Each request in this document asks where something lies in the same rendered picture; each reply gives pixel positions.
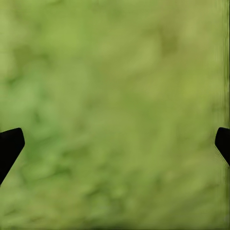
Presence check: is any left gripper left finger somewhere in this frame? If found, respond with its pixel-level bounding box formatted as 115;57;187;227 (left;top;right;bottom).
0;127;25;185

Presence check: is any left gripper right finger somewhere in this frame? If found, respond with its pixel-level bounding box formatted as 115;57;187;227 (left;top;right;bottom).
215;127;230;166

